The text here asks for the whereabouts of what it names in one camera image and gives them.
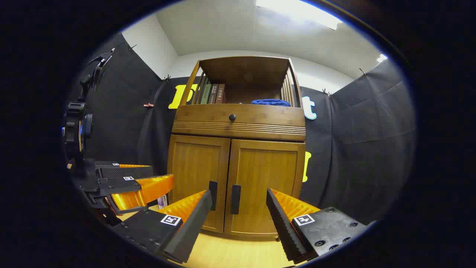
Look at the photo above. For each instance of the green book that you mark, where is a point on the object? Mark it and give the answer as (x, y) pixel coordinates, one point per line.
(205, 95)

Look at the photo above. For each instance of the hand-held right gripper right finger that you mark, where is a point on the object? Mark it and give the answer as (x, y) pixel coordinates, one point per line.
(284, 227)

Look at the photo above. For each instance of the small ceiling light panel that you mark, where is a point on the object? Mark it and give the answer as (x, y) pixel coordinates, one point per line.
(382, 58)

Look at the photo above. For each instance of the reddish brown book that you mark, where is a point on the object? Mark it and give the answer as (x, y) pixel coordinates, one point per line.
(220, 93)

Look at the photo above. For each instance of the black backdrop cloth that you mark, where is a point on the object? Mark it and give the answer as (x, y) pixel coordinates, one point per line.
(353, 149)

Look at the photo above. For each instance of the blue folded cloth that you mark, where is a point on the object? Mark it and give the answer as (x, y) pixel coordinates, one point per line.
(271, 102)

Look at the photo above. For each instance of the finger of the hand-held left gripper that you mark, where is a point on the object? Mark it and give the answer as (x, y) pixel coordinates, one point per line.
(148, 190)
(122, 171)

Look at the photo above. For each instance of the large ceiling light panel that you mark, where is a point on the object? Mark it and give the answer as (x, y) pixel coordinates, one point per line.
(297, 13)

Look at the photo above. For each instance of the white dark purple book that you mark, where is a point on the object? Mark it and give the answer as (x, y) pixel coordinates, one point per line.
(162, 201)

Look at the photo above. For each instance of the wooden drawer with black knob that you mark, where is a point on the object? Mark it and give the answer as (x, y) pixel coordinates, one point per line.
(260, 119)

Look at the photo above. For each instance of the wooden double-door shoe cabinet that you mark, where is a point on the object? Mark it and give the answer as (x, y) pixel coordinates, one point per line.
(241, 126)

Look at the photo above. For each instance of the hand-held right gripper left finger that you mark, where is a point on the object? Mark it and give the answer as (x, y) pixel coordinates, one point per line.
(189, 227)

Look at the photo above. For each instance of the wooden shoe cabinet door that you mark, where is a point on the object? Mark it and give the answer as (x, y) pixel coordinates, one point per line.
(264, 171)
(195, 167)

